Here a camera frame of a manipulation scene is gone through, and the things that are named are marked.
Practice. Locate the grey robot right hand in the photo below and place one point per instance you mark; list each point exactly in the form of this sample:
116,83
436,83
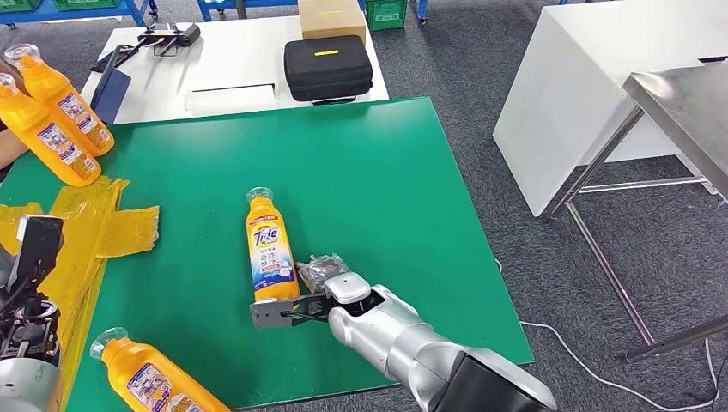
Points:
318,272

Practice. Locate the orange detergent bottle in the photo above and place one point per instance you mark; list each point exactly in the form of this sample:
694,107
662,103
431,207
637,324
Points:
62,96
45,136
272,250
148,375

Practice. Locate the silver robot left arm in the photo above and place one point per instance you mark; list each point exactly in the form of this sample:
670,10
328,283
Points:
25,352

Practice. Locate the person's right forearm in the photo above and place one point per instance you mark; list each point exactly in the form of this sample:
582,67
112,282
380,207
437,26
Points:
8,153

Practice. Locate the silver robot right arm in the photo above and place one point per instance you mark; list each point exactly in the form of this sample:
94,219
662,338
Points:
409,347

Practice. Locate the white flat box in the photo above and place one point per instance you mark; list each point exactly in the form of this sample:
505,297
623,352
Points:
232,99

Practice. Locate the black zippered carrying case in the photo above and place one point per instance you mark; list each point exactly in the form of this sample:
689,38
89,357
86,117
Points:
327,69

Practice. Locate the white desk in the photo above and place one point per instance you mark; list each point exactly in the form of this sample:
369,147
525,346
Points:
239,57

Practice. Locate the yellow translucent plastic film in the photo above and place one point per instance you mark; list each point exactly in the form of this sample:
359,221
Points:
85,227

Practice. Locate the brown cardboard box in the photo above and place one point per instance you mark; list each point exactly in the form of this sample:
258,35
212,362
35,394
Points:
331,20

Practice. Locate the green plastic crate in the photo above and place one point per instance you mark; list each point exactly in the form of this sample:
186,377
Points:
385,14
85,3
17,3

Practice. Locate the black controller with antennas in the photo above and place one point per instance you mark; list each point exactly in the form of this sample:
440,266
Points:
183,35

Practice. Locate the blue metal rack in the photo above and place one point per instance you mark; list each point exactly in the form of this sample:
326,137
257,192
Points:
85,10
266,4

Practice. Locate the blue rack leg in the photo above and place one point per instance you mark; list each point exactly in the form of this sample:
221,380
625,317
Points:
422,8

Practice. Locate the black flat tablet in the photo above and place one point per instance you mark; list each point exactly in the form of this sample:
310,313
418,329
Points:
111,58

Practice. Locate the large white table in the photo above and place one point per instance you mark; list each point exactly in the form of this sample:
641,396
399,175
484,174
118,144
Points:
569,85

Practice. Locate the stainless steel table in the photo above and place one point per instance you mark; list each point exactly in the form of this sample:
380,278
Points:
688,108

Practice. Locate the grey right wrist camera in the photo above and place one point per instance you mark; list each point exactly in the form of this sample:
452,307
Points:
273,313

